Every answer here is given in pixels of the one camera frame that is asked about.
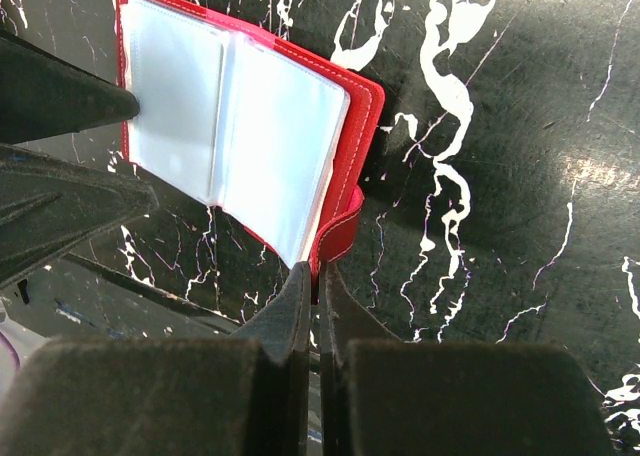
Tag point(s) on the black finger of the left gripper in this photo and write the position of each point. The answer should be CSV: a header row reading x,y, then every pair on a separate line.
x,y
43,96
48,206

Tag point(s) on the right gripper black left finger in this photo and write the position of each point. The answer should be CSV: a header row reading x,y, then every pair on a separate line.
x,y
245,394

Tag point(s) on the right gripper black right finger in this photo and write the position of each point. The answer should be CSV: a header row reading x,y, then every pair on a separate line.
x,y
383,396

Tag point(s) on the red leather card holder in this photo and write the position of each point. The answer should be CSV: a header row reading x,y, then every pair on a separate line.
x,y
242,120

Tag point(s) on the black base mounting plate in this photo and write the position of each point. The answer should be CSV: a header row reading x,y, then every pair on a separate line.
x,y
78,298

